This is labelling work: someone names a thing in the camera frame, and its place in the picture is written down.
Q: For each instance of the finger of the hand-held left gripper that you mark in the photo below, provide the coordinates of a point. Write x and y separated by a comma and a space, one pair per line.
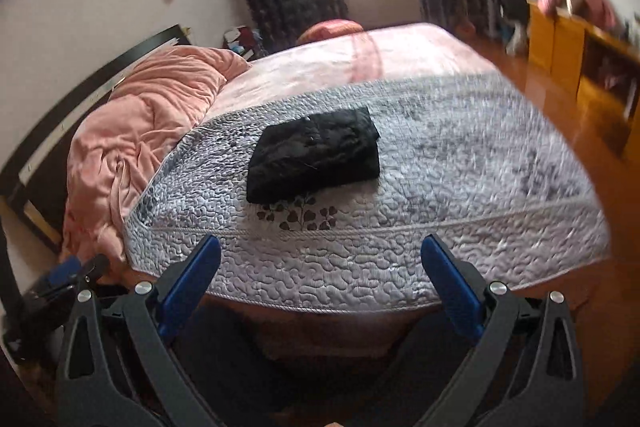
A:
67, 271

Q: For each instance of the red pillow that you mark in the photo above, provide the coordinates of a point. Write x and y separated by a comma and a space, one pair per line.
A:
330, 31

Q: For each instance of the nightstand clutter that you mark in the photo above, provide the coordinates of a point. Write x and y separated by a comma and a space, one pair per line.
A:
245, 38

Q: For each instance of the yellow wooden cabinet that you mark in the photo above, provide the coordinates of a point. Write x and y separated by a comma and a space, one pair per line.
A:
555, 42

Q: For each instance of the white bag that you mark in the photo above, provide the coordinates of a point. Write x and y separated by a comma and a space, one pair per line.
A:
516, 39

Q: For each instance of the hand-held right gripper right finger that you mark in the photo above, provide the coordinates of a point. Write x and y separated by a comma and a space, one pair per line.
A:
452, 287

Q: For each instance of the black pants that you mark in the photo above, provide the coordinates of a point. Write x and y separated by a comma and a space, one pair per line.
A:
315, 152

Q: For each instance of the small red object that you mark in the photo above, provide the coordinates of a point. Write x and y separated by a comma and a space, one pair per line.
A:
464, 29

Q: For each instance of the grey quilted blanket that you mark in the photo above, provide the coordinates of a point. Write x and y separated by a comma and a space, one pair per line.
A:
450, 187

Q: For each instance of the dark wooden headboard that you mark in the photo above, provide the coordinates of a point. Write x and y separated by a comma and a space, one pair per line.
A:
60, 117

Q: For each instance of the pink comforter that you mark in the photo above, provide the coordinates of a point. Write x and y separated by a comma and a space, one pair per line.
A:
150, 107

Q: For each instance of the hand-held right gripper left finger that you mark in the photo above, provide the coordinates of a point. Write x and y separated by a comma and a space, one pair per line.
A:
192, 279

